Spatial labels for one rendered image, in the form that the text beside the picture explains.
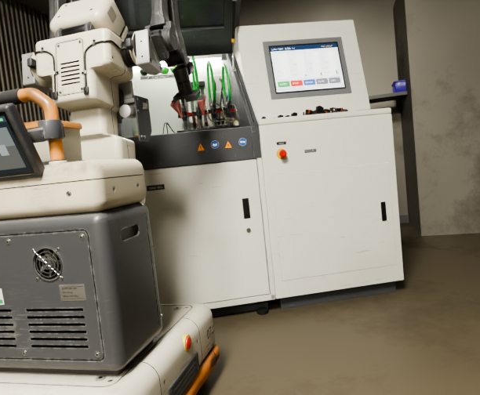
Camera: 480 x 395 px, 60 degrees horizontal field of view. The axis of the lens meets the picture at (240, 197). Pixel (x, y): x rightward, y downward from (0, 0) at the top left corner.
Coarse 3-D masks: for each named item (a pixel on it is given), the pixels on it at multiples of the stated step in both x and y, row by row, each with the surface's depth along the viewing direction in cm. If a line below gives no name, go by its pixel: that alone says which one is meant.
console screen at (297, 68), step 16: (272, 48) 233; (288, 48) 234; (304, 48) 235; (320, 48) 237; (336, 48) 238; (272, 64) 231; (288, 64) 232; (304, 64) 234; (320, 64) 235; (336, 64) 236; (272, 80) 230; (288, 80) 231; (304, 80) 232; (320, 80) 233; (336, 80) 234; (272, 96) 228; (288, 96) 229; (304, 96) 230
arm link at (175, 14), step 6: (168, 0) 156; (174, 0) 157; (168, 6) 156; (174, 6) 157; (168, 12) 157; (174, 12) 157; (174, 18) 157; (174, 24) 157; (180, 36) 159; (180, 42) 158; (180, 48) 157; (174, 54) 158; (180, 54) 157; (168, 60) 160; (174, 60) 159; (180, 60) 159
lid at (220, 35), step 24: (120, 0) 212; (144, 0) 214; (192, 0) 218; (216, 0) 221; (240, 0) 221; (144, 24) 227; (192, 24) 232; (216, 24) 235; (192, 48) 245; (216, 48) 249
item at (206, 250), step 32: (160, 192) 198; (192, 192) 200; (224, 192) 202; (256, 192) 204; (160, 224) 199; (192, 224) 201; (224, 224) 203; (256, 224) 205; (160, 256) 200; (192, 256) 202; (224, 256) 204; (256, 256) 206; (160, 288) 201; (192, 288) 203; (224, 288) 205; (256, 288) 207
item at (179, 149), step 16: (240, 128) 201; (144, 144) 195; (160, 144) 196; (176, 144) 197; (192, 144) 198; (208, 144) 200; (144, 160) 196; (160, 160) 197; (176, 160) 198; (192, 160) 199; (208, 160) 200; (224, 160) 201
